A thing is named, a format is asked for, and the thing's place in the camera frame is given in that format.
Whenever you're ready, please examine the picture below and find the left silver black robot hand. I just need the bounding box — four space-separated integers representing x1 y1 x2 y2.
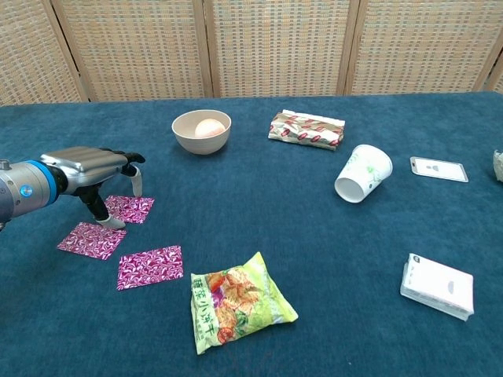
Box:
39 145 146 229

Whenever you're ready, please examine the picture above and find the yellow green snack bag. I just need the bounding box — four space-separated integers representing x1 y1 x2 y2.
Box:
190 251 299 356

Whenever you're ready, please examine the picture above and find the white tissue pack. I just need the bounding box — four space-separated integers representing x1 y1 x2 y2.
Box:
399 253 475 322

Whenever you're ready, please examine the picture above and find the beige bowl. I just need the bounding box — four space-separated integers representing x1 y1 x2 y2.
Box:
171 109 233 156

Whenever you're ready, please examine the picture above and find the white green printed paper cup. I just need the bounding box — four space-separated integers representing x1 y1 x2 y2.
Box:
334 144 394 204

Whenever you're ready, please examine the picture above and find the woven wooden folding screen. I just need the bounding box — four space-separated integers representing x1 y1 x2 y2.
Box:
0 0 503 106

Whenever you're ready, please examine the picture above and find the pale orange egg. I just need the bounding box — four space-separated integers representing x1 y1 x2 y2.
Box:
195 119 226 138

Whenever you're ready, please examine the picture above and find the blue table cloth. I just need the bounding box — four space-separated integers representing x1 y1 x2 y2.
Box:
0 90 503 377

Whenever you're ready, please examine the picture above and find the brown red printed wrapped packet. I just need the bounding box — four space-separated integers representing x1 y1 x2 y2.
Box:
268 109 347 152

